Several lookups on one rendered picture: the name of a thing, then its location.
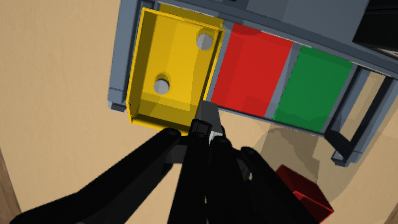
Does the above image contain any grey steel disc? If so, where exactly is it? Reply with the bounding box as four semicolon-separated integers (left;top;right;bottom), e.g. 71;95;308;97
154;79;170;95
196;34;213;50

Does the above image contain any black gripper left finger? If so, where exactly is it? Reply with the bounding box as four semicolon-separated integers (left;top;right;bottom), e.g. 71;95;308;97
9;100;213;224

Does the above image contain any yellow bin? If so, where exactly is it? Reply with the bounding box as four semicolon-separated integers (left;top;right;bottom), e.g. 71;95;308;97
126;7;226;136

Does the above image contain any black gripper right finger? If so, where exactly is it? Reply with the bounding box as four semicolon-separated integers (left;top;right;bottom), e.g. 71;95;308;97
206;102;319;224

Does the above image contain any red bin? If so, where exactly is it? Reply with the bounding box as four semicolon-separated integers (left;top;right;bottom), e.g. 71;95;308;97
275;164;334;223

